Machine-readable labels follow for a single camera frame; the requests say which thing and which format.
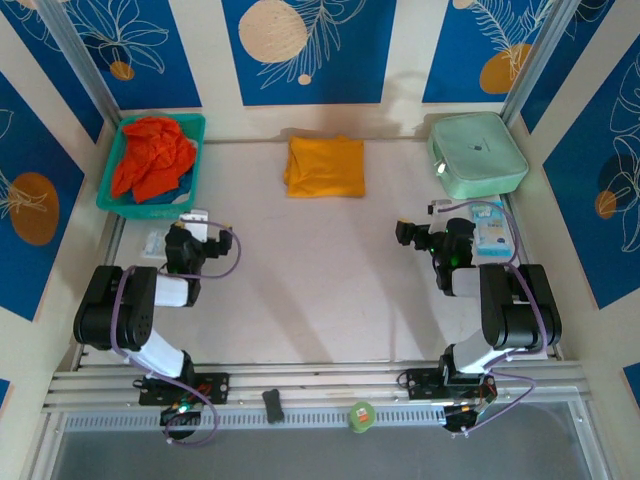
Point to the white surgical mask packet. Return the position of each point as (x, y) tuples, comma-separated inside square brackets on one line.
[(151, 245)]

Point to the teal plastic basket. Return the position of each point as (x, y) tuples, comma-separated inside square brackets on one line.
[(112, 165)]

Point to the blue white wipes packet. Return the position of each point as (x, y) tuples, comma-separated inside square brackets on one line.
[(492, 232)]

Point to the aluminium frame post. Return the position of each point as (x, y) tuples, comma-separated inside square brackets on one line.
[(542, 55), (80, 55)]

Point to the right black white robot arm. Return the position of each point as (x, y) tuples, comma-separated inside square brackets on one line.
[(520, 310)]

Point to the aluminium table rail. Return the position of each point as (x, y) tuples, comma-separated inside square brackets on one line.
[(320, 382)]

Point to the orange t-shirt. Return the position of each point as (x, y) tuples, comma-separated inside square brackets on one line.
[(155, 155)]

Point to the blue floral wall panel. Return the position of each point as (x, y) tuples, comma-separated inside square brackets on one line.
[(35, 55), (150, 85), (565, 85), (35, 150), (600, 225), (460, 50), (320, 75)]

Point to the green tape roll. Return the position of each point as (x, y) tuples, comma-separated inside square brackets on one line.
[(362, 417)]

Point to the yellow t-shirt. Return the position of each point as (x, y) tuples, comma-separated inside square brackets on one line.
[(325, 167)]

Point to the mint green zip case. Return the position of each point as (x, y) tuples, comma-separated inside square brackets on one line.
[(477, 155)]

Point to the blue t-shirt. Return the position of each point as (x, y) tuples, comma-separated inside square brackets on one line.
[(182, 187)]

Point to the black clip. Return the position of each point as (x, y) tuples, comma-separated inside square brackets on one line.
[(273, 406)]

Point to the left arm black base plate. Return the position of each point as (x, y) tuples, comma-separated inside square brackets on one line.
[(215, 387)]

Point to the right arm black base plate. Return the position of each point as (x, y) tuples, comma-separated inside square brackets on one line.
[(422, 385)]

